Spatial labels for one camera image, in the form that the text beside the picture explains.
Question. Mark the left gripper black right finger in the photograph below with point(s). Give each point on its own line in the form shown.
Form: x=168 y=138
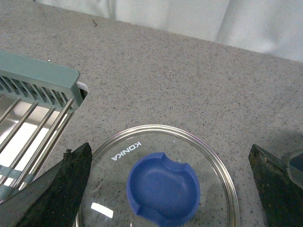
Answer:
x=281 y=199

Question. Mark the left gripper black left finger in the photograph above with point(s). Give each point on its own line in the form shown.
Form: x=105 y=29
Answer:
x=53 y=199

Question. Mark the glass lid blue knob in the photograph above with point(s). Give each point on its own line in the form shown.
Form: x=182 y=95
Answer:
x=157 y=176

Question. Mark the light blue plate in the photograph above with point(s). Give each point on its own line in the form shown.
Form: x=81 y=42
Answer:
x=293 y=164

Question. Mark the steel sink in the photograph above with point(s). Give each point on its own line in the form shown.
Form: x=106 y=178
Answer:
x=81 y=93

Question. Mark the green metal dish rack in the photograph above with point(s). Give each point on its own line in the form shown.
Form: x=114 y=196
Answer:
x=34 y=71

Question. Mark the white curtain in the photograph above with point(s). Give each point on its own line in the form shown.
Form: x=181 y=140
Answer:
x=267 y=26

